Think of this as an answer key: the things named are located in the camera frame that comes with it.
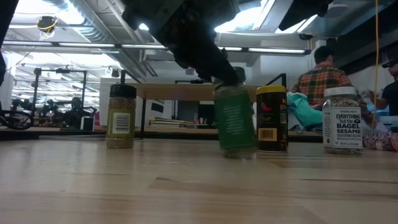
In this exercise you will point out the white-lid bagel seasoning jar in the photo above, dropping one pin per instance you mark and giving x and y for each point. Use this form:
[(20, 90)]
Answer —
[(342, 124)]

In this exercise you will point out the black overhead bar with lights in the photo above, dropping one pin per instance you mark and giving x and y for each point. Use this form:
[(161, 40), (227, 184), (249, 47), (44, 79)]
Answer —
[(273, 50)]

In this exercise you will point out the green-lid green-label spice jar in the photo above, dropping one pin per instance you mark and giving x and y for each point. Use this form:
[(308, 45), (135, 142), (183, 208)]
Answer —
[(234, 121)]

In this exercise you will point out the yellow-lid dark spice jar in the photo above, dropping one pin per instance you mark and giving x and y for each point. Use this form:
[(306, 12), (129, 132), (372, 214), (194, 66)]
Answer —
[(272, 118)]

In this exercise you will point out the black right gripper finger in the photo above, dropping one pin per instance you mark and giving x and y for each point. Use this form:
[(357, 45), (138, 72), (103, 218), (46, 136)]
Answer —
[(297, 14)]

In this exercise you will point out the black background robot arm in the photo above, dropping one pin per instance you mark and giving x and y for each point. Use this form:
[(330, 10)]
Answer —
[(17, 119), (70, 116)]

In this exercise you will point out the wooden shelf black metal legs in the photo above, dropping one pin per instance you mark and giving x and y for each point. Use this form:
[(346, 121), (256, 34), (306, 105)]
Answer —
[(174, 92)]

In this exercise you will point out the black-lid spice jar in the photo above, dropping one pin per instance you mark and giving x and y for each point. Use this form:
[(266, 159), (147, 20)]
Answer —
[(121, 115)]

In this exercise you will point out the black background rig frame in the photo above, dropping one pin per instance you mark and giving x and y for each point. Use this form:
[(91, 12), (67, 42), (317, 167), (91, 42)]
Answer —
[(36, 93)]

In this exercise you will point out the stack of books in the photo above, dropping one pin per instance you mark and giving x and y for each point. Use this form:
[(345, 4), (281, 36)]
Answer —
[(164, 122)]

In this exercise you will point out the teal cloth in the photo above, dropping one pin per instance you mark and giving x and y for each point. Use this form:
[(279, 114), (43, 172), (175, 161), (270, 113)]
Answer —
[(303, 110)]

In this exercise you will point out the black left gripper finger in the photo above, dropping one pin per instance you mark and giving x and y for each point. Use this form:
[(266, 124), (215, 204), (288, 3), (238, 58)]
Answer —
[(222, 65), (199, 68)]

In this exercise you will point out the pink patterned fabric item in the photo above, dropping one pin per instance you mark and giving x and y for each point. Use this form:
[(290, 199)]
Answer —
[(377, 141)]

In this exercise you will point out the wooden desk grey legs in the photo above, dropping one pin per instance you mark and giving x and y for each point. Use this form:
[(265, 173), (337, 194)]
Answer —
[(186, 131)]

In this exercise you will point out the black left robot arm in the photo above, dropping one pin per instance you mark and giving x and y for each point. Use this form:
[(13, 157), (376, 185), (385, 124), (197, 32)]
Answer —
[(6, 15)]

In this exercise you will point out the person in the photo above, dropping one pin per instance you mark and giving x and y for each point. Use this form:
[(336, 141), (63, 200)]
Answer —
[(323, 84), (391, 99)]

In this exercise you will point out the black square box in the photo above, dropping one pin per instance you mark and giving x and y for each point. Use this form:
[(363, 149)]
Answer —
[(206, 115)]

